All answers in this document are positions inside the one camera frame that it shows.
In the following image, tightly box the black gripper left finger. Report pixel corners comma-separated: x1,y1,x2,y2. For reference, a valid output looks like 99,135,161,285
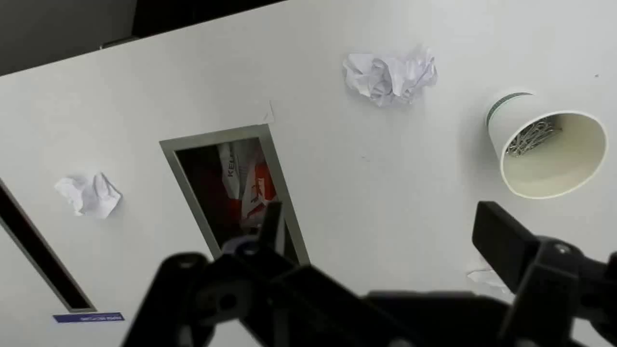
121,200,412,347

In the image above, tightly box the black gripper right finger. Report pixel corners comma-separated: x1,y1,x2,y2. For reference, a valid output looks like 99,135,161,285
470,198,617,347

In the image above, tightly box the white paper cup green band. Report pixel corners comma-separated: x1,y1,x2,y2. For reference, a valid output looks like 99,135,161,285
485,90,609,200

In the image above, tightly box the metal framed counter opening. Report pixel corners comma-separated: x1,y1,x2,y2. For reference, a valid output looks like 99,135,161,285
157,123,312,266

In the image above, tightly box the blue label strip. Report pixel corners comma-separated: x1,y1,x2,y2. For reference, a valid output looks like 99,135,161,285
51,310,126,324

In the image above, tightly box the metal paper clips pile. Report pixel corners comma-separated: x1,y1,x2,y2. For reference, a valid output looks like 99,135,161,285
504,117,562,158

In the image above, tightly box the small crumpled white paper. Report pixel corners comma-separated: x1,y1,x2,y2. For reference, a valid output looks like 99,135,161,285
51,169,123,221

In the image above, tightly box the large crumpled white paper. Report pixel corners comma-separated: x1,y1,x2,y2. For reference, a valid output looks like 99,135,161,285
340,46,439,110

